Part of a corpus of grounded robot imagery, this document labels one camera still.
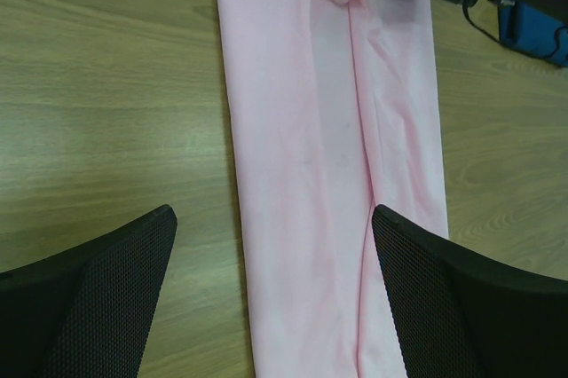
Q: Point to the pink t shirt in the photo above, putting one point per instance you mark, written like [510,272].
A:
[334,110]

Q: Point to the folded navy blue t shirt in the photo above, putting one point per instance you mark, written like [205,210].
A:
[533,33]

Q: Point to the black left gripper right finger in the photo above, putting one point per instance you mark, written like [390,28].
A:
[460,314]

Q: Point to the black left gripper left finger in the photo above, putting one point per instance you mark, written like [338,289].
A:
[87,311]

